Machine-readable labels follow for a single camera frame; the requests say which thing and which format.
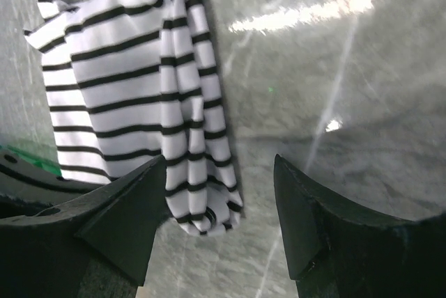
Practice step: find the black white striped tank top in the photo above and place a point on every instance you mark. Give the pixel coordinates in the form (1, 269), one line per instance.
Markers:
(128, 80)

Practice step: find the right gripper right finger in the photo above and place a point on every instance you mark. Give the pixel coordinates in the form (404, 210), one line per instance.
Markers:
(335, 247)

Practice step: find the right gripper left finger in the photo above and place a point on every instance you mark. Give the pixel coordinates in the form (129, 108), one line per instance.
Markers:
(96, 245)

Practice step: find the green plastic basket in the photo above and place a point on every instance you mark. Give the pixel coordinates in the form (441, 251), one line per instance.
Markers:
(40, 162)

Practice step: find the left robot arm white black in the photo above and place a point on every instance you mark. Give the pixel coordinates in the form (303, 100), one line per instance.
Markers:
(27, 189)

